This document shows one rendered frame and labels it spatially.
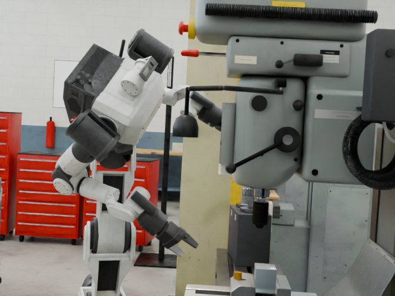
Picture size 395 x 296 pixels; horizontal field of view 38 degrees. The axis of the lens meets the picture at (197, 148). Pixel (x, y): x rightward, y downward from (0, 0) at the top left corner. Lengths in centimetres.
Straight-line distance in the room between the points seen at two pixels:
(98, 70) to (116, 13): 903
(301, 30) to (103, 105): 71
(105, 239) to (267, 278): 94
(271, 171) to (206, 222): 188
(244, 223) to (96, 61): 76
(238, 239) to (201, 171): 142
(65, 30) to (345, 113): 978
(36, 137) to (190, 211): 795
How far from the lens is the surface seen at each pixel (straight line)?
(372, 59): 137
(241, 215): 203
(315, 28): 159
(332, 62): 160
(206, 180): 342
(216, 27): 157
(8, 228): 688
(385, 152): 181
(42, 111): 1116
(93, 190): 206
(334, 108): 159
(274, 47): 158
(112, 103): 192
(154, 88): 199
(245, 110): 159
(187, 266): 352
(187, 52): 178
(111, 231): 226
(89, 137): 184
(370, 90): 136
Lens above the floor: 150
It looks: 3 degrees down
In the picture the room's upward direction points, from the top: 3 degrees clockwise
